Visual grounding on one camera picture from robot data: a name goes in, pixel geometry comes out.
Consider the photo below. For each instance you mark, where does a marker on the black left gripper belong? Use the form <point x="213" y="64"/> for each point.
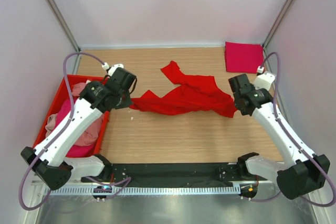
<point x="126" y="103"/>

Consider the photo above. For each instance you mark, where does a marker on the red t shirt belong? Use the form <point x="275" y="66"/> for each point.
<point x="192" y="93"/>

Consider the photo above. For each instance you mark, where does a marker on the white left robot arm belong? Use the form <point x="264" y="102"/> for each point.
<point x="48" y="159"/>

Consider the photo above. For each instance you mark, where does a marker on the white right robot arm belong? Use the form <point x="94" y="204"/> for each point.
<point x="302" y="171"/>

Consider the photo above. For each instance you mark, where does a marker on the folded magenta t shirt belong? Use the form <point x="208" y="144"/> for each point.
<point x="242" y="58"/>

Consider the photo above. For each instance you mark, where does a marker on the light pink t shirt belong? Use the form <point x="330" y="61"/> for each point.
<point x="90" y="135"/>

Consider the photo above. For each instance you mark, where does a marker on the magenta t shirt in bin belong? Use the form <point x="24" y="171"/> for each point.
<point x="75" y="151"/>

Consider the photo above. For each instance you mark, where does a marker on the red plastic bin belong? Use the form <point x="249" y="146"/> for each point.
<point x="60" y="97"/>

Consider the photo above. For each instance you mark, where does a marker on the beige t shirt in bin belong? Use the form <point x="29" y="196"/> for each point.
<point x="50" y="125"/>

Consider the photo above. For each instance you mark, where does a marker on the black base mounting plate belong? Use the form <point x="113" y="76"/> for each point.
<point x="176" y="175"/>

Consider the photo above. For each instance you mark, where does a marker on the white slotted cable duct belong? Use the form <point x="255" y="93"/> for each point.
<point x="96" y="190"/>

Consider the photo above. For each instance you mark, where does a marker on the right aluminium frame post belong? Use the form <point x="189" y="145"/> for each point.
<point x="276" y="24"/>

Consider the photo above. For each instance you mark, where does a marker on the aluminium frame post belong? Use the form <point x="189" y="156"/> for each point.
<point x="62" y="22"/>
<point x="276" y="24"/>

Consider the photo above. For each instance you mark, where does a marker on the left aluminium frame post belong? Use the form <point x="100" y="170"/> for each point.
<point x="62" y="22"/>

